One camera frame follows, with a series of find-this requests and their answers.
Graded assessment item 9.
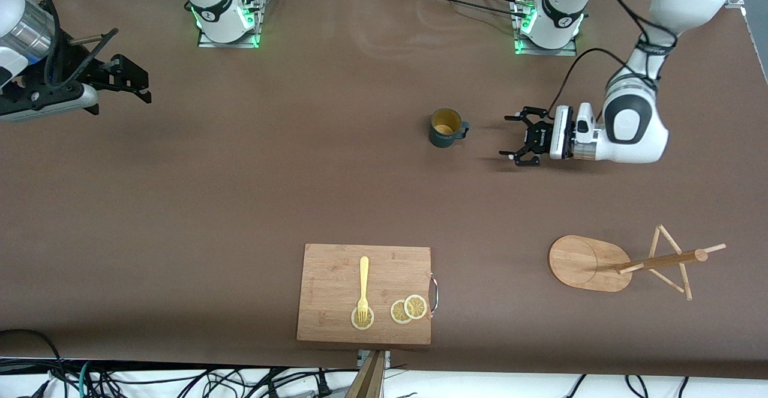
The teal ceramic cup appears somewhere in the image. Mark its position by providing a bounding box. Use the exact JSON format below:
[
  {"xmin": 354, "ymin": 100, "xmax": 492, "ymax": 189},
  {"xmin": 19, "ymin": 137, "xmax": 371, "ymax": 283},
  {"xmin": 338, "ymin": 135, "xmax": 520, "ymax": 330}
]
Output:
[{"xmin": 428, "ymin": 109, "xmax": 470, "ymax": 148}]

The wooden mug rack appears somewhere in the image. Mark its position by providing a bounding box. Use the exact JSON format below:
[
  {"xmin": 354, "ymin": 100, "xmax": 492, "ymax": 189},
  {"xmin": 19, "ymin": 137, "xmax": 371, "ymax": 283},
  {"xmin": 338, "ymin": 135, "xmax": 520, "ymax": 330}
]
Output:
[{"xmin": 548, "ymin": 225, "xmax": 727, "ymax": 301}]

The yellow plastic fork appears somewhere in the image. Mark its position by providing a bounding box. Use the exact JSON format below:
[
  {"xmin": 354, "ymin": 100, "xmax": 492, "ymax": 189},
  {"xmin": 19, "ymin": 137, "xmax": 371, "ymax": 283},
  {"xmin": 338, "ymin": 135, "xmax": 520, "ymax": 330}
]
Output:
[{"xmin": 356, "ymin": 256, "xmax": 370, "ymax": 324}]

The bamboo cutting board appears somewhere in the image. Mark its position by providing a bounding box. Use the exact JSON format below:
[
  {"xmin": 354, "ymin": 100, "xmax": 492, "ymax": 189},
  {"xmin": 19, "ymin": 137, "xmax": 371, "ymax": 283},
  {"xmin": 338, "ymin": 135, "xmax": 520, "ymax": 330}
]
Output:
[{"xmin": 296, "ymin": 243, "xmax": 439, "ymax": 346}]

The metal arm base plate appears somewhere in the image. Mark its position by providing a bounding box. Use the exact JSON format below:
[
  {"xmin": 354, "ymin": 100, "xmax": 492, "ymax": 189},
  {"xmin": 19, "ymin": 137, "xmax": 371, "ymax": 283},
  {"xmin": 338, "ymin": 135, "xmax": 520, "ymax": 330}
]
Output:
[
  {"xmin": 197, "ymin": 0, "xmax": 265, "ymax": 49},
  {"xmin": 514, "ymin": 0, "xmax": 578, "ymax": 57}
]

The black table cable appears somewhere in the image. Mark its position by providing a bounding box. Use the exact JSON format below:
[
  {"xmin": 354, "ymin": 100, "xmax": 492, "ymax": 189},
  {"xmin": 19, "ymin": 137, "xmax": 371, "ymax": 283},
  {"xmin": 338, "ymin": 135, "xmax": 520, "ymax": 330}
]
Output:
[{"xmin": 414, "ymin": 0, "xmax": 532, "ymax": 20}]

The thick black cable loop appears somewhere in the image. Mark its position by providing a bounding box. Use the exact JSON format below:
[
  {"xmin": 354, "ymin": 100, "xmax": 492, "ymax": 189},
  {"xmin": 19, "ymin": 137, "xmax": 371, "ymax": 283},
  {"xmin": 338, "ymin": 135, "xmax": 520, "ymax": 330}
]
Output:
[{"xmin": 0, "ymin": 328, "xmax": 64, "ymax": 387}]

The wooden post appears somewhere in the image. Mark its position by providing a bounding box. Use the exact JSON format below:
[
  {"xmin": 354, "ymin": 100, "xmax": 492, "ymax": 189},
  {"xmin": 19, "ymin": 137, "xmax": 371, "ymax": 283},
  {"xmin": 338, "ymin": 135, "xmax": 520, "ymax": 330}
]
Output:
[{"xmin": 345, "ymin": 350, "xmax": 386, "ymax": 398}]

